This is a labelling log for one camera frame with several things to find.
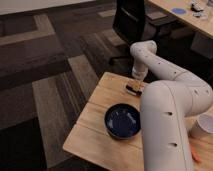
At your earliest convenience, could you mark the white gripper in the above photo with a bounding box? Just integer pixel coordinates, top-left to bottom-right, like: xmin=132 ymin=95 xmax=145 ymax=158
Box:
xmin=128 ymin=64 xmax=148 ymax=91

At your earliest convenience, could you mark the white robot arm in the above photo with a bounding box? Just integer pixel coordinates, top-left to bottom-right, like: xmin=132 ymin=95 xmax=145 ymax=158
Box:
xmin=130 ymin=40 xmax=213 ymax=171

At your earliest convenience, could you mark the white sponge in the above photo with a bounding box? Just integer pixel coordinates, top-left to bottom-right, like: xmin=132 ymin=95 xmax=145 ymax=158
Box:
xmin=127 ymin=90 xmax=142 ymax=97

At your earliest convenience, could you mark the dark blue bowl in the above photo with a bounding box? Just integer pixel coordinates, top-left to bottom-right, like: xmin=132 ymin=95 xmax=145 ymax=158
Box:
xmin=104 ymin=103 xmax=141 ymax=140

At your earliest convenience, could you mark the black office chair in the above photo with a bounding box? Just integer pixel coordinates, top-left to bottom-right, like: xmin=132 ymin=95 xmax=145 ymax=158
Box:
xmin=108 ymin=0 xmax=179 ymax=66

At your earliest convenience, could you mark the white paper cup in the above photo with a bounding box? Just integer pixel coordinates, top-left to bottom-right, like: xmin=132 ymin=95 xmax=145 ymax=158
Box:
xmin=190 ymin=114 xmax=213 ymax=139

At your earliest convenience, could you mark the blue round disc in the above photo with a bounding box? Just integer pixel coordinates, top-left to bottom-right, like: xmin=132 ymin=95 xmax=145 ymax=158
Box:
xmin=171 ymin=8 xmax=186 ymax=14

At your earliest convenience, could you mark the orange red object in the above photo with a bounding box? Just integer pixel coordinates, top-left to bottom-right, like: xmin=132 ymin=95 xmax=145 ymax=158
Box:
xmin=191 ymin=146 xmax=201 ymax=163

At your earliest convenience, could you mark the wooden background desk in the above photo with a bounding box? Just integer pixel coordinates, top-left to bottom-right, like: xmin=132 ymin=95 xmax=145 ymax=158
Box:
xmin=148 ymin=0 xmax=213 ymax=39

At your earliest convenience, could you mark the small clear object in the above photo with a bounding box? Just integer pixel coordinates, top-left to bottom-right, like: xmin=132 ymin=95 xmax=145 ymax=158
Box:
xmin=193 ymin=12 xmax=205 ymax=18

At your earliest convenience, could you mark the small grey white gadget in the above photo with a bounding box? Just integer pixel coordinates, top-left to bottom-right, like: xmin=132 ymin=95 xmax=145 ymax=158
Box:
xmin=190 ymin=1 xmax=203 ymax=12

